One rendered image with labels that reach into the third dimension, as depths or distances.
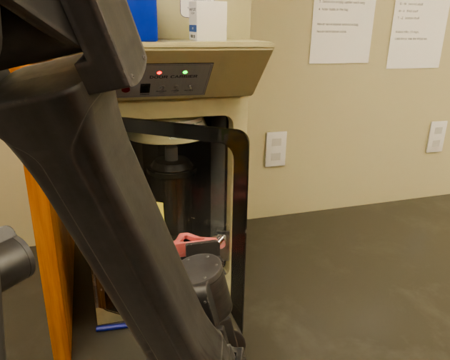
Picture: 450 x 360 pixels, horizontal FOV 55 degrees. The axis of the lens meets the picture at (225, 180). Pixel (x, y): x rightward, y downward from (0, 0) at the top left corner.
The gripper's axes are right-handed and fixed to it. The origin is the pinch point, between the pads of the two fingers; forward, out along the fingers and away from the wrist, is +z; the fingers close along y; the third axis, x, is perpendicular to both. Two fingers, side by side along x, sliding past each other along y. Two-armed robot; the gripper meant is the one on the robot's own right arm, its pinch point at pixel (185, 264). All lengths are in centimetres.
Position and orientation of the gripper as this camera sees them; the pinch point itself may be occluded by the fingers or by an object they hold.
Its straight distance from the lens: 67.2
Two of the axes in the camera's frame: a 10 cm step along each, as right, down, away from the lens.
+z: -2.9, -3.1, 9.1
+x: -9.6, 0.8, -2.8
